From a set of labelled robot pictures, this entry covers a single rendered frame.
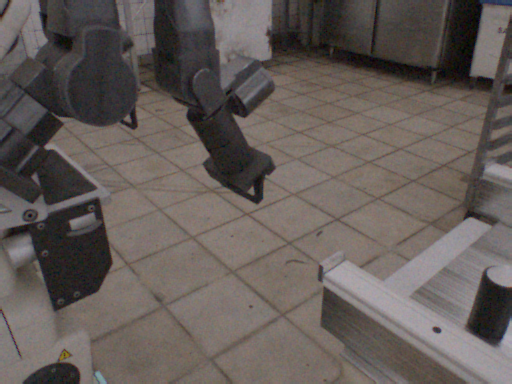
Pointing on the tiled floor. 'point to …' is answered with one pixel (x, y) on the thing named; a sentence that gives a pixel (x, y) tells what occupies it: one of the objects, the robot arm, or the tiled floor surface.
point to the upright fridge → (404, 30)
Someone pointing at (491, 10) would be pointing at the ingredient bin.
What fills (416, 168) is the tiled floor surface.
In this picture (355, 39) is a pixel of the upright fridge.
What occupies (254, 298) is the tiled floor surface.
